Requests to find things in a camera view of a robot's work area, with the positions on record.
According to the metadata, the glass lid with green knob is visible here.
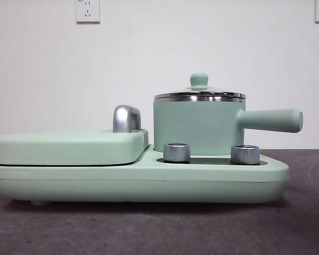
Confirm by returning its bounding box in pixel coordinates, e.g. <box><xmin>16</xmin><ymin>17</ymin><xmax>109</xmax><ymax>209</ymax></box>
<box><xmin>153</xmin><ymin>73</ymin><xmax>247</xmax><ymax>100</ymax></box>

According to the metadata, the silver control knob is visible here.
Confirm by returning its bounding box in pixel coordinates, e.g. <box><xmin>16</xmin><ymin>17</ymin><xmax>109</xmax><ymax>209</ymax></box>
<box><xmin>163</xmin><ymin>142</ymin><xmax>191</xmax><ymax>163</ymax></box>
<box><xmin>231</xmin><ymin>144</ymin><xmax>261</xmax><ymax>164</ymax></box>

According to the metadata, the black control panel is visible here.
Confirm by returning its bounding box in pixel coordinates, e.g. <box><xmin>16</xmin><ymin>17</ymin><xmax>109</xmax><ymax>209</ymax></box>
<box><xmin>156</xmin><ymin>156</ymin><xmax>268</xmax><ymax>165</ymax></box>

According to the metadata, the mint green breakfast machine base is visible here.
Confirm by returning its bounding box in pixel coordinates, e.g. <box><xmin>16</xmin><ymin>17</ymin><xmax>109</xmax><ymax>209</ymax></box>
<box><xmin>0</xmin><ymin>153</ymin><xmax>291</xmax><ymax>207</ymax></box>

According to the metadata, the mint green griddle cover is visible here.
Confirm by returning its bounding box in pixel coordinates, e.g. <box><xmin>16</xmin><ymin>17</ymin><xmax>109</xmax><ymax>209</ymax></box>
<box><xmin>0</xmin><ymin>128</ymin><xmax>150</xmax><ymax>166</ymax></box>

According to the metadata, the mint green pot with handle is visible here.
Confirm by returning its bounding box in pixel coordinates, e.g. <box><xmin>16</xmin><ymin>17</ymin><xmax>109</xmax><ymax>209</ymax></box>
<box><xmin>153</xmin><ymin>96</ymin><xmax>304</xmax><ymax>157</ymax></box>

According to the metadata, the silver griddle cover handle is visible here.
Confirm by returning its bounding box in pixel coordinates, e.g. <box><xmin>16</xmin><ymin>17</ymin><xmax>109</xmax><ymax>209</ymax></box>
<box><xmin>112</xmin><ymin>105</ymin><xmax>142</xmax><ymax>133</ymax></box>

